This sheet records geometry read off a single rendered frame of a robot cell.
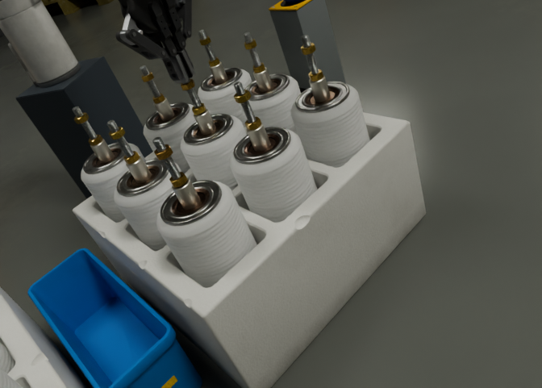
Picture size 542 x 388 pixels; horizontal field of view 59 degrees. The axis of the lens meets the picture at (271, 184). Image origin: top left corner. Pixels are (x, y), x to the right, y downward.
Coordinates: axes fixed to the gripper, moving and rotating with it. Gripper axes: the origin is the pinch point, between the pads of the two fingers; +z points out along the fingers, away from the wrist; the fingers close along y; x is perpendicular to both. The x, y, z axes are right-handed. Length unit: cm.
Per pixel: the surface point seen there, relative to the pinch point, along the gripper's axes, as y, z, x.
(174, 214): -17.2, 9.8, -7.2
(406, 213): 8.2, 31.0, -23.1
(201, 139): -2.7, 9.7, -0.7
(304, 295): -12.7, 26.9, -16.5
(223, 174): -3.9, 15.0, -2.8
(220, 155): -3.3, 12.0, -3.4
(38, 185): 9, 35, 81
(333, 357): -15.6, 35.2, -19.6
